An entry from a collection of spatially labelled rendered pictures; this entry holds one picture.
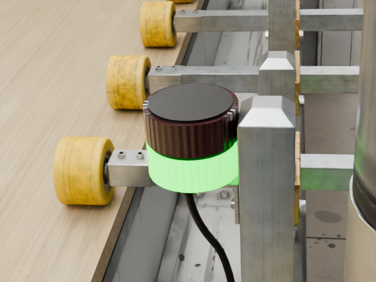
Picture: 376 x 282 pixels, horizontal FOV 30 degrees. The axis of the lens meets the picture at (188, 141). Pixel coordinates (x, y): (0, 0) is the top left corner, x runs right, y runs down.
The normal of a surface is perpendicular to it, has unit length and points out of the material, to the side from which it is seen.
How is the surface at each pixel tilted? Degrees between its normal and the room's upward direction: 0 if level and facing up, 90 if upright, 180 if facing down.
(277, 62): 45
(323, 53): 90
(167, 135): 90
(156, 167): 90
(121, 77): 58
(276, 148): 90
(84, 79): 0
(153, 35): 102
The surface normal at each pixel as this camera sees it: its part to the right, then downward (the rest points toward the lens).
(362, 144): -1.00, 0.08
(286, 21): -0.14, 0.49
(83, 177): -0.14, 0.11
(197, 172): 0.07, 0.48
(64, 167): -0.14, -0.18
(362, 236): -0.93, 0.21
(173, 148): -0.34, 0.47
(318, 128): -0.06, -0.87
